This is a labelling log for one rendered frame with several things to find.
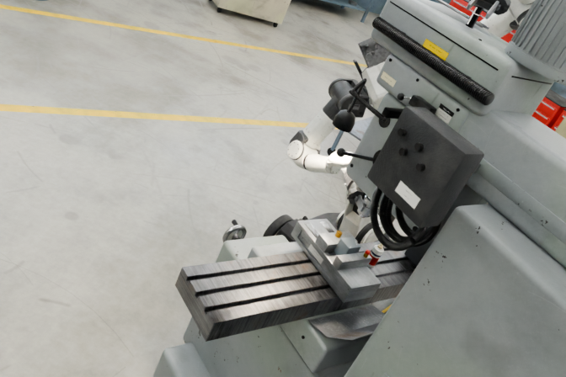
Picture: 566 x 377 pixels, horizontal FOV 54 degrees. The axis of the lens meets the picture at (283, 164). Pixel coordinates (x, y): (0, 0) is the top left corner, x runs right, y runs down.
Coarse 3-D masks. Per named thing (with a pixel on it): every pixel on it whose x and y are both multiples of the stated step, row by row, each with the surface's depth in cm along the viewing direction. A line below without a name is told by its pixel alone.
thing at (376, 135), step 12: (384, 96) 171; (396, 108) 166; (372, 120) 174; (396, 120) 166; (372, 132) 173; (384, 132) 170; (360, 144) 177; (372, 144) 174; (372, 156) 174; (348, 168) 182; (360, 168) 177; (360, 180) 177; (372, 192) 174
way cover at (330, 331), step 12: (348, 312) 198; (360, 312) 200; (372, 312) 202; (312, 324) 186; (324, 324) 187; (336, 324) 189; (360, 324) 193; (372, 324) 195; (336, 336) 180; (348, 336) 178
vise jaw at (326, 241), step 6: (324, 234) 200; (330, 234) 202; (342, 234) 205; (348, 234) 207; (318, 240) 200; (324, 240) 197; (330, 240) 199; (336, 240) 200; (318, 246) 200; (324, 246) 197; (330, 246) 197; (336, 246) 199
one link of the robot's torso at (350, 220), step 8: (352, 208) 278; (344, 216) 277; (352, 216) 277; (344, 224) 280; (352, 224) 276; (360, 224) 272; (368, 224) 279; (352, 232) 279; (360, 232) 277; (360, 240) 279
